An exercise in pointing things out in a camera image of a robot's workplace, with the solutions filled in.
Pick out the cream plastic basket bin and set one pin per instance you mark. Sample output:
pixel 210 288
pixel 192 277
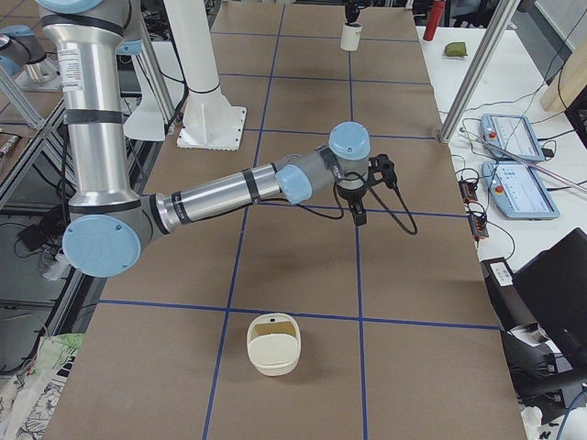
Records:
pixel 274 344

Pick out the near blue teach pendant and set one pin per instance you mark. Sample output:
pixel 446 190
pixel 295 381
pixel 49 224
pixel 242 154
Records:
pixel 517 191

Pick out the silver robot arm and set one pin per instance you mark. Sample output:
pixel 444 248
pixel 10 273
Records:
pixel 110 223

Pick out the far blue teach pendant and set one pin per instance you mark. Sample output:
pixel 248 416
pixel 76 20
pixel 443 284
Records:
pixel 512 133

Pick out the white camera stand pedestal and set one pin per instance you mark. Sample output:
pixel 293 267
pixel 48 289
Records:
pixel 210 121

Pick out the aluminium frame post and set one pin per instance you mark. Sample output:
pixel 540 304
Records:
pixel 490 40

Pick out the blue teach pendant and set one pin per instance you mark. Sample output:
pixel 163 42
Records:
pixel 517 191
pixel 512 133

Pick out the green cloth pouch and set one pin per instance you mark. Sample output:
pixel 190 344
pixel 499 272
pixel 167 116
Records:
pixel 456 49

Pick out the patterned white cloth bag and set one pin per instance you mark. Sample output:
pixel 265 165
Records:
pixel 29 398

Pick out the white mug with HOME text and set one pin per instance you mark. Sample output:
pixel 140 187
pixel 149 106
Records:
pixel 350 36

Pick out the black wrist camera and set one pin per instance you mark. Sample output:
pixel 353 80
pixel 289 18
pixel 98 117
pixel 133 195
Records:
pixel 381 170

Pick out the black orange electronics board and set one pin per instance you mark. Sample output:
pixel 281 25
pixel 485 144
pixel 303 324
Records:
pixel 468 191

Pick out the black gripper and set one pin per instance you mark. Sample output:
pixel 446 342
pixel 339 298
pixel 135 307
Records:
pixel 351 192
pixel 350 9

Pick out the red cylindrical bottle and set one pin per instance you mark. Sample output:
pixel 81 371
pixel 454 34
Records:
pixel 434 17

